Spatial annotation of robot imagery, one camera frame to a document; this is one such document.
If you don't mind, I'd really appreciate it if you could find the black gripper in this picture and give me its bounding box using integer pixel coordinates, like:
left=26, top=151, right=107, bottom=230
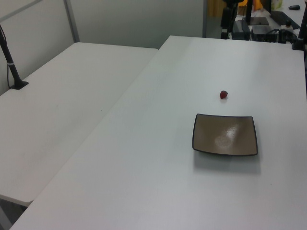
left=220, top=7, right=234, bottom=40

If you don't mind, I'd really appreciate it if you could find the square brown ceramic plate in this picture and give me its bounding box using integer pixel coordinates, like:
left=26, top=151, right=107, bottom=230
left=192, top=113, right=259, bottom=157

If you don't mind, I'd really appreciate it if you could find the black monitor stand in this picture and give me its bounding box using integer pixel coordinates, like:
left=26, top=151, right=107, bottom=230
left=245, top=0, right=269, bottom=26

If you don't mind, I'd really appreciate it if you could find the black electronics box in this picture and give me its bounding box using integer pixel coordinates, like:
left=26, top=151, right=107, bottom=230
left=251, top=25, right=273, bottom=42

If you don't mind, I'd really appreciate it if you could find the yellow orange object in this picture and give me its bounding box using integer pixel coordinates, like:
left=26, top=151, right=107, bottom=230
left=236, top=0, right=263, bottom=12

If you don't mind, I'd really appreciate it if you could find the black keyboard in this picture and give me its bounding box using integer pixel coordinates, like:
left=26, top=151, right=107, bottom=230
left=270, top=10, right=301, bottom=26

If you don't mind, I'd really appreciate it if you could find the grey partition post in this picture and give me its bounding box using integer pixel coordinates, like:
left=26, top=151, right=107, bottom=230
left=202, top=0, right=208, bottom=38

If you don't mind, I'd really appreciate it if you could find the black cable tangle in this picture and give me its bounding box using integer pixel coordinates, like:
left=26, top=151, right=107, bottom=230
left=268, top=28, right=298, bottom=45

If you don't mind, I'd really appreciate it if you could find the black camera stand with clamp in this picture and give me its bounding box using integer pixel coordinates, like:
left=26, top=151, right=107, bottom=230
left=291, top=0, right=307, bottom=51

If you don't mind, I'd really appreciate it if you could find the black camera stand with square base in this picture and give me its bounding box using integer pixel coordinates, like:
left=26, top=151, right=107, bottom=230
left=0, top=23, right=29, bottom=91

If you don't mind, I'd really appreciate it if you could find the thin black stand cable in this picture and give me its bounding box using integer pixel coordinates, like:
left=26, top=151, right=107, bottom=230
left=6, top=63, right=12, bottom=89

